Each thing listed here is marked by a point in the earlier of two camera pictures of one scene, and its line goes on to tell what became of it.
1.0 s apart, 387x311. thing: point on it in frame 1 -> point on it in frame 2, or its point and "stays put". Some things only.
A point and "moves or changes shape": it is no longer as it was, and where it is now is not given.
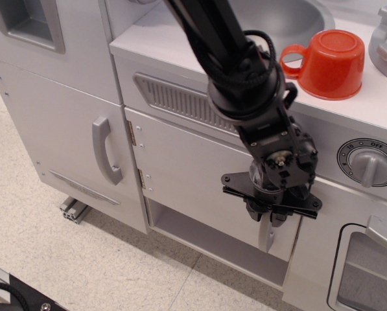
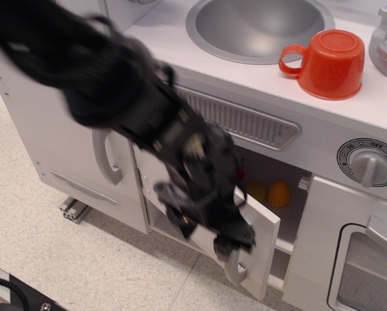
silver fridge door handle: (100, 128) stays put
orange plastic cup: (331, 65) stays put
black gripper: (262, 197) -> (207, 194)
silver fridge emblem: (84, 189) stays put
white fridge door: (79, 142) stays put
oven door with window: (367, 273) stays put
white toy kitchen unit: (111, 98) stays put
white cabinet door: (182, 170) moves or changes shape
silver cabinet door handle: (266, 233) -> (231, 263)
